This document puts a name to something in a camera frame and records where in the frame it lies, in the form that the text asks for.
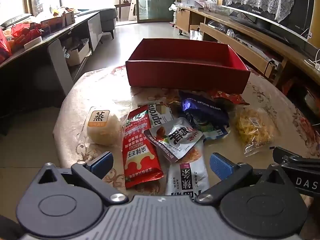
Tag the green white biscuit packet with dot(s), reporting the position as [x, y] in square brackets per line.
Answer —
[160, 116]

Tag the steamed bun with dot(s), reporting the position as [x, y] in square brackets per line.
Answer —
[105, 130]

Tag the blue green snack packet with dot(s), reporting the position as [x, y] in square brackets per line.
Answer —
[212, 131]

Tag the white snack packet black lettering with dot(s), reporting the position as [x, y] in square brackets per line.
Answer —
[185, 180]

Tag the white shopping bag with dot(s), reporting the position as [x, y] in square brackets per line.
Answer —
[196, 35]

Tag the red plastic bag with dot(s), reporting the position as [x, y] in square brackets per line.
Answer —
[4, 47]

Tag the clear plastic bags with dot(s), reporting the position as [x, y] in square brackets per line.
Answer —
[215, 1]

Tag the long dark side table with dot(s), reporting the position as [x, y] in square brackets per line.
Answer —
[57, 50]

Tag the small gold snack packet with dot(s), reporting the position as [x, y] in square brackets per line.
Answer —
[173, 102]

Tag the grey sofa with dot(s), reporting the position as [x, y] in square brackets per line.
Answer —
[107, 17]

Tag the silver chicken snack pouch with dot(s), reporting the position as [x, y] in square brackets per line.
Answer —
[175, 140]

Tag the black television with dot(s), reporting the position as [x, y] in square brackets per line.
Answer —
[262, 26]

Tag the white storage box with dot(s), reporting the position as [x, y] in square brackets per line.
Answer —
[78, 55]

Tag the wooden television cabinet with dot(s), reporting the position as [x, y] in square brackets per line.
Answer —
[250, 33]

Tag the red cardboard box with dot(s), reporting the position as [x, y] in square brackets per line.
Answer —
[187, 77]

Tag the glass sliding door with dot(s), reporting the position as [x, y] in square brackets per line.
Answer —
[155, 0]

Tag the red chip bag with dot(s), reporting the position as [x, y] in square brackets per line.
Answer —
[230, 97]

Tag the yellow snack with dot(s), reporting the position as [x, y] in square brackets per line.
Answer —
[252, 127]

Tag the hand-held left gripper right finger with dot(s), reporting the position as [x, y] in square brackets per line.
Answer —
[220, 162]

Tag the pile of red packets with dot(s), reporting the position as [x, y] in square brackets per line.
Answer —
[27, 32]

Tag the cardboard box with orange print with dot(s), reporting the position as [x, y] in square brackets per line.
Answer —
[68, 17]

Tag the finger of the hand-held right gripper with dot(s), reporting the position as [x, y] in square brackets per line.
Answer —
[283, 155]

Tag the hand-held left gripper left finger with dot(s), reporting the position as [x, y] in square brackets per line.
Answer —
[102, 162]

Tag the flat white box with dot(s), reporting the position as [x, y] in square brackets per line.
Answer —
[33, 42]

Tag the long red snack packet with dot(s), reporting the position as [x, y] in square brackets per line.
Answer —
[140, 155]

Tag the purple wafer biscuit packet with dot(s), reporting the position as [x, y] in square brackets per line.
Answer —
[200, 107]

